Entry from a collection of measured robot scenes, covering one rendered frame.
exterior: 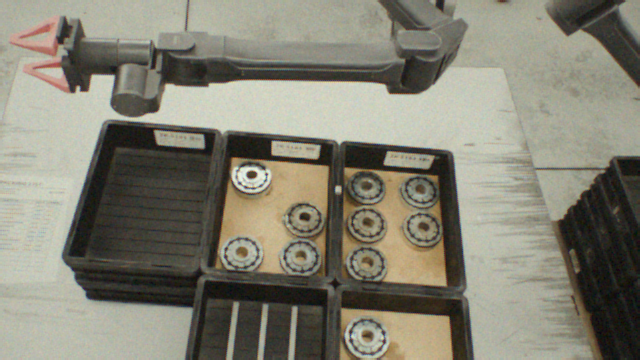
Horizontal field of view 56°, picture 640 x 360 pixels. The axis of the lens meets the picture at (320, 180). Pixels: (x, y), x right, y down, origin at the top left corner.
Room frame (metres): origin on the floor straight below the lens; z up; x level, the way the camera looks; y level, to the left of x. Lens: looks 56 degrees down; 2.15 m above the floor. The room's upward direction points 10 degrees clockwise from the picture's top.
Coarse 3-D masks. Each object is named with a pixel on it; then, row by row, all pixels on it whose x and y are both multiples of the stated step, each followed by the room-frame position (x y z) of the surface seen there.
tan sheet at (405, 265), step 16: (384, 176) 0.93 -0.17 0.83; (400, 176) 0.94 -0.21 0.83; (432, 176) 0.96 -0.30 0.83; (352, 208) 0.81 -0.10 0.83; (384, 208) 0.83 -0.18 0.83; (400, 208) 0.84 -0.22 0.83; (400, 224) 0.79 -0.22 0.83; (384, 240) 0.73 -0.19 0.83; (400, 240) 0.74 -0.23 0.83; (400, 256) 0.70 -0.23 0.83; (416, 256) 0.70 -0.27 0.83; (432, 256) 0.71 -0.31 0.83; (400, 272) 0.65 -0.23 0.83; (416, 272) 0.66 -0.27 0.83; (432, 272) 0.67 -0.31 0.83
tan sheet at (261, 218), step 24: (288, 168) 0.90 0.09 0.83; (312, 168) 0.91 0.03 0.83; (288, 192) 0.83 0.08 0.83; (312, 192) 0.84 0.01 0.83; (240, 216) 0.73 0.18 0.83; (264, 216) 0.74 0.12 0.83; (264, 240) 0.68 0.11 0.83; (288, 240) 0.69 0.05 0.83; (216, 264) 0.59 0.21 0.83; (264, 264) 0.61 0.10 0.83
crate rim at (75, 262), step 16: (160, 128) 0.89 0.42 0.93; (176, 128) 0.89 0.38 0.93; (192, 128) 0.90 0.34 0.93; (208, 128) 0.91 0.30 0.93; (96, 144) 0.80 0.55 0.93; (96, 160) 0.76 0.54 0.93; (208, 192) 0.73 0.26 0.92; (80, 208) 0.62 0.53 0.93; (208, 208) 0.68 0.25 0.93; (64, 256) 0.50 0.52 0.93; (144, 272) 0.51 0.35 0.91; (160, 272) 0.51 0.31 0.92; (176, 272) 0.51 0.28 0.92; (192, 272) 0.52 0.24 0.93
